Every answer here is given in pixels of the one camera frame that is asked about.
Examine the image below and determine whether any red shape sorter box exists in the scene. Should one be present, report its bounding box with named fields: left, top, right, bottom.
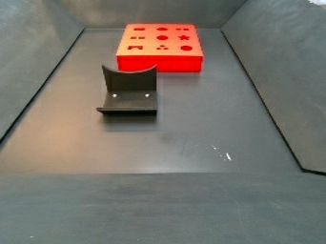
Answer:
left=117, top=23, right=205, bottom=72

